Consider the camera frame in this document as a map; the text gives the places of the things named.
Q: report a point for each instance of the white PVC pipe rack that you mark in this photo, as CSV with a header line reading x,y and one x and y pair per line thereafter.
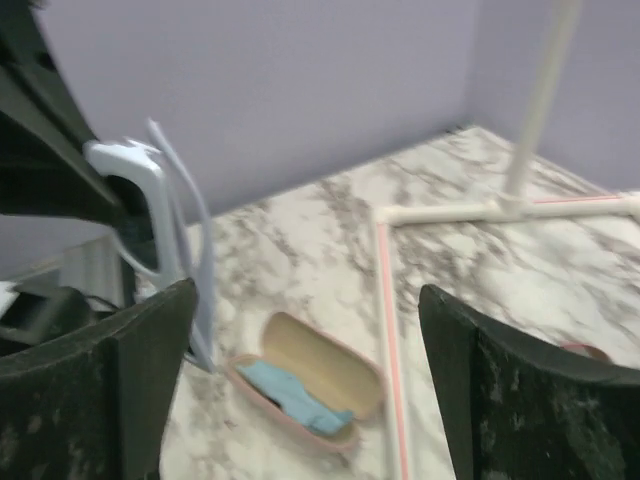
x,y
509,205

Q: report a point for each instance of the light blue sunglasses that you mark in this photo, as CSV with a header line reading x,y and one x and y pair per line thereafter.
x,y
156,245

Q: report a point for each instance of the plaid glasses case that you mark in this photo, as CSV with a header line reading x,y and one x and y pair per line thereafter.
x,y
588,351

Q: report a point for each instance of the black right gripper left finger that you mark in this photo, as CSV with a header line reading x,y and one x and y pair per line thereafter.
x,y
94,403

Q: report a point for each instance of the pink glasses case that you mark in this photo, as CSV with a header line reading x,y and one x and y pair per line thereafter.
x,y
330,371

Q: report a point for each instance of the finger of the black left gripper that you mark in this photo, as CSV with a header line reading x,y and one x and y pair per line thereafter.
x,y
43,133

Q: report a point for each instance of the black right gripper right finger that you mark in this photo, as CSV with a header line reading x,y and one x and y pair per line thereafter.
x,y
516,407

